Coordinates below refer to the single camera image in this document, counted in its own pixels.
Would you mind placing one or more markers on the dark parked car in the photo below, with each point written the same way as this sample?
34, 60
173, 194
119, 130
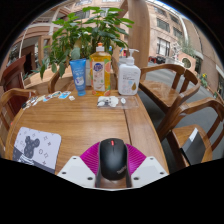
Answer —
160, 59

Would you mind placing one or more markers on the yellow dish soap bottle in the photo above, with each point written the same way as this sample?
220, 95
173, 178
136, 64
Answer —
100, 75

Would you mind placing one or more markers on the black flat box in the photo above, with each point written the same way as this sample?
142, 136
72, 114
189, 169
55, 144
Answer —
195, 146

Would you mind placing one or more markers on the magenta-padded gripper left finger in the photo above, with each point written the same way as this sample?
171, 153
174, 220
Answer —
75, 171

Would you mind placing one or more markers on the black computer mouse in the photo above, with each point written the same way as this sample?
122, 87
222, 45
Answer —
112, 160

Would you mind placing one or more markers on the grey printed mouse pad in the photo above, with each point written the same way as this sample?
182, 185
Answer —
38, 148

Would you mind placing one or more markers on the white pump bottle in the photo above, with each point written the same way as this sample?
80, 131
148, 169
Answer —
128, 80

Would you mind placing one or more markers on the blue sticker card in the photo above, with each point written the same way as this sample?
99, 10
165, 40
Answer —
64, 95
56, 94
48, 98

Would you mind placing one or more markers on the clear plastic bag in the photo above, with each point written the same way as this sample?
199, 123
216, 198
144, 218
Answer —
113, 101

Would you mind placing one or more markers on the blue squeeze tube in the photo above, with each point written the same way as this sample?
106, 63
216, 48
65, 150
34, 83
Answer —
78, 76

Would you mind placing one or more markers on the dark red wooden lectern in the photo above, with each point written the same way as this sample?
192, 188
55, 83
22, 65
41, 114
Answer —
13, 75

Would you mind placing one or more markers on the small white piece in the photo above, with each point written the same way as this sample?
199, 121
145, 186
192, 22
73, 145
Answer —
71, 98

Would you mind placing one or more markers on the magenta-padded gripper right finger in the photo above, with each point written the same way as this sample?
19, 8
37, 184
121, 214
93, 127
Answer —
150, 171

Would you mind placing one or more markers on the green potted plant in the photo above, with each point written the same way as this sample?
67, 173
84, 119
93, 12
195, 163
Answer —
83, 31

